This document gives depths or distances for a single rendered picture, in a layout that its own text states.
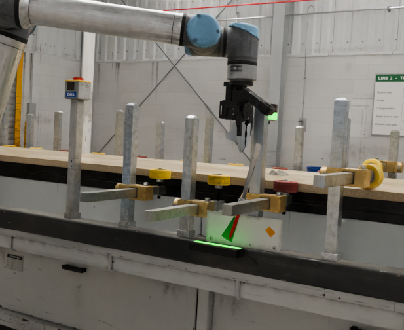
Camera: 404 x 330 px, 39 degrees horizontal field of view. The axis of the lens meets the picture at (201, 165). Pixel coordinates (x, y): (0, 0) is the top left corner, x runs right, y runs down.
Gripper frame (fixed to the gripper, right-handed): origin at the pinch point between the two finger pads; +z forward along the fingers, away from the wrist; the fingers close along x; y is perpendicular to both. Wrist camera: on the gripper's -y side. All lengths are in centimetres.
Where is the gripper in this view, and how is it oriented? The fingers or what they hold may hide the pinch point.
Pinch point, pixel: (243, 148)
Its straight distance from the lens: 172.5
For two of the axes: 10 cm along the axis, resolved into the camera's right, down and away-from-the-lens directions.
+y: -8.6, -0.8, 5.0
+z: -0.6, 10.0, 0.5
